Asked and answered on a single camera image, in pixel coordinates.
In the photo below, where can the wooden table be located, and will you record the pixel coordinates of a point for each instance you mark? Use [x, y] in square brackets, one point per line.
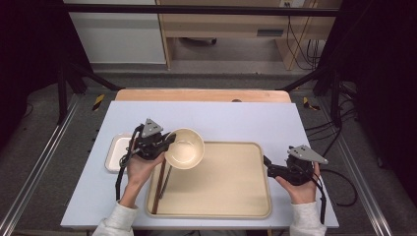
[196, 95]

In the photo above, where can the white cabinet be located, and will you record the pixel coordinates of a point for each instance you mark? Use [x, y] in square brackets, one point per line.
[118, 36]

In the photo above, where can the aluminium rail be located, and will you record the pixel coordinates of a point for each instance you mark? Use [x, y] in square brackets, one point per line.
[23, 200]
[364, 193]

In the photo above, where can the person's right hand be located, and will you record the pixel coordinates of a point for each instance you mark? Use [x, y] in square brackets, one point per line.
[301, 195]

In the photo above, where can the yellow black tape marker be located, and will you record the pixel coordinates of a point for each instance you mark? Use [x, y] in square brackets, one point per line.
[307, 103]
[98, 102]

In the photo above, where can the brown chopstick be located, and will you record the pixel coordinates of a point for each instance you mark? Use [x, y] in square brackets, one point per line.
[156, 193]
[159, 190]

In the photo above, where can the black curtain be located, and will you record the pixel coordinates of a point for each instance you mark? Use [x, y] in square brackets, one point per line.
[383, 65]
[29, 49]

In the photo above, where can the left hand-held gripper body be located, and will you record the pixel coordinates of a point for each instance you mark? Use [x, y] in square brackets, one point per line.
[150, 128]

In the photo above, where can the beige rectangular tray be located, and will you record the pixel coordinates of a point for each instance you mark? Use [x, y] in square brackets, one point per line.
[223, 183]

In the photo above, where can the cream bowl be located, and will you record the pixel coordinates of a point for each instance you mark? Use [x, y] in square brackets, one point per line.
[185, 149]

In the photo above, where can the black metal stand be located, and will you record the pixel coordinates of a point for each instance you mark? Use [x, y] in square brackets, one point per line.
[335, 98]
[62, 91]

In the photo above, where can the person's left hand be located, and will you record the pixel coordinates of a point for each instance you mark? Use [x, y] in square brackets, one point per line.
[141, 172]

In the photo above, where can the grey desk label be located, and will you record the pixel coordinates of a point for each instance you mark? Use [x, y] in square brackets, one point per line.
[270, 32]

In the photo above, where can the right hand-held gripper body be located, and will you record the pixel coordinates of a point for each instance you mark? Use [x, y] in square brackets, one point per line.
[306, 153]

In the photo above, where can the white square plate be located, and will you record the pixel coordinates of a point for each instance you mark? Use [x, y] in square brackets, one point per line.
[114, 154]

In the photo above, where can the black metal crossbar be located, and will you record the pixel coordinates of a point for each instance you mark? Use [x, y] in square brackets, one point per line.
[196, 10]

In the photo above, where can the wooden desk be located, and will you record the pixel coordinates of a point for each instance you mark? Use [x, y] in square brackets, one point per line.
[223, 28]

